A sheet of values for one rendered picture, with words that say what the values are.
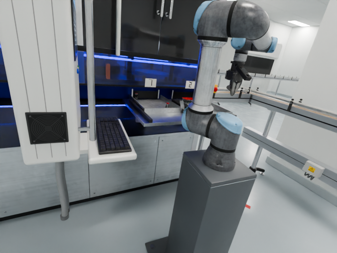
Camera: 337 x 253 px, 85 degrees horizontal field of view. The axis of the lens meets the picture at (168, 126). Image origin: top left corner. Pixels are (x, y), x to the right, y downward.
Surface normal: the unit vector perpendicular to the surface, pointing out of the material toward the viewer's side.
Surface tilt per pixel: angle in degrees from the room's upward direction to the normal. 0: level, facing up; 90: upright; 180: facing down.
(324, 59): 90
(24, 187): 90
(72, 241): 0
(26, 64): 90
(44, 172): 90
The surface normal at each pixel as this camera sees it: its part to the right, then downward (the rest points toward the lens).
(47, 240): 0.13, -0.92
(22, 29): 0.39, 0.40
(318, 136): -0.89, 0.07
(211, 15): -0.55, 0.23
